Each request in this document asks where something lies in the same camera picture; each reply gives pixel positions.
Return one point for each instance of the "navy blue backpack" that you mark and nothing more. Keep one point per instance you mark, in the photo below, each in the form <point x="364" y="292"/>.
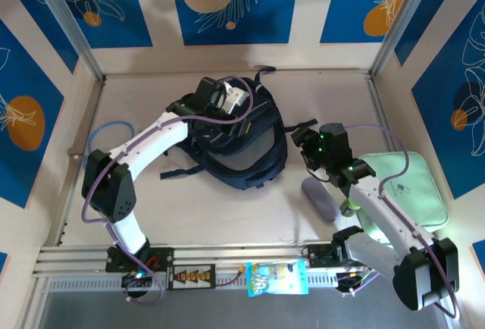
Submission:
<point x="261" y="158"/>

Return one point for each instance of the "grey glasses case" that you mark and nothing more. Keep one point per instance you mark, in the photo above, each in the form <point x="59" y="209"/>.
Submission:
<point x="320" y="198"/>

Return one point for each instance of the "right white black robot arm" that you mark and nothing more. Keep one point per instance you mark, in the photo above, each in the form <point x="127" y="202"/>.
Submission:
<point x="390" y="219"/>

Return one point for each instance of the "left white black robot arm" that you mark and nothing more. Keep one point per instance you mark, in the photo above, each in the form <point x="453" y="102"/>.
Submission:
<point x="151" y="147"/>

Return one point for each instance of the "small green bottle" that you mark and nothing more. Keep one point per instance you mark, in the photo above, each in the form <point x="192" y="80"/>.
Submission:
<point x="348" y="209"/>

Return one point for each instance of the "mint green zip case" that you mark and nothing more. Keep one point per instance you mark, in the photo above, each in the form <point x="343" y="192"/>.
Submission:
<point x="420" y="185"/>

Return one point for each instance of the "blue snack packet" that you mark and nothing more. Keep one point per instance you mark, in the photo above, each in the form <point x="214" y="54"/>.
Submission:
<point x="276" y="277"/>

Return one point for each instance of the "black power distribution board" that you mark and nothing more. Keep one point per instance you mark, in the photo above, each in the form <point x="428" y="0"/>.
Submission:
<point x="191" y="276"/>

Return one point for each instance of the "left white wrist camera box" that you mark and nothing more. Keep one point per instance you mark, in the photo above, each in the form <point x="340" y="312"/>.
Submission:
<point x="234" y="98"/>

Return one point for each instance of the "blue floral wall poster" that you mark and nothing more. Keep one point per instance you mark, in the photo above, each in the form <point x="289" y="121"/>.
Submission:
<point x="435" y="116"/>
<point x="432" y="18"/>
<point x="47" y="18"/>
<point x="265" y="14"/>
<point x="22" y="79"/>
<point x="125" y="10"/>
<point x="341" y="3"/>

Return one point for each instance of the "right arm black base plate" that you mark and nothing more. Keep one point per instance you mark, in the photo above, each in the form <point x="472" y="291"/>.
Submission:
<point x="318" y="257"/>

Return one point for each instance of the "aluminium frame rail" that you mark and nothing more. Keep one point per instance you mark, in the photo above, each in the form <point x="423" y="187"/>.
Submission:
<point x="235" y="255"/>

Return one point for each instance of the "aluminium frame post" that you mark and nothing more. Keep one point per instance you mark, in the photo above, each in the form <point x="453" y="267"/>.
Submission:
<point x="401" y="22"/>
<point x="68" y="22"/>

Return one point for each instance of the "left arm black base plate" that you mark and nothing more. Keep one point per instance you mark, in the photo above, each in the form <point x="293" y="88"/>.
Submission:
<point x="163" y="257"/>

